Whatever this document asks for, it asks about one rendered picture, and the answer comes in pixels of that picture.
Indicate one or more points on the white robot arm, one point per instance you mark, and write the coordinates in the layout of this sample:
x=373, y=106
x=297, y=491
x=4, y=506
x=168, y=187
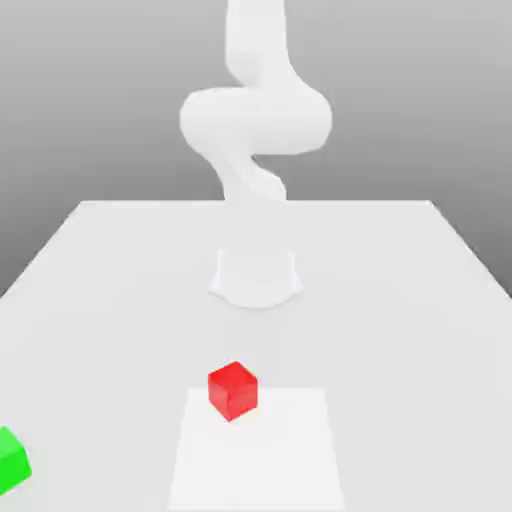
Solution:
x=256, y=120

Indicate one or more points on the small red cube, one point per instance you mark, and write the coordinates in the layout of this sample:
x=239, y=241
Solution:
x=232, y=391

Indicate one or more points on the small green cube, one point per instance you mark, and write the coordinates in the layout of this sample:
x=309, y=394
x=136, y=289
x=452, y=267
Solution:
x=11, y=462

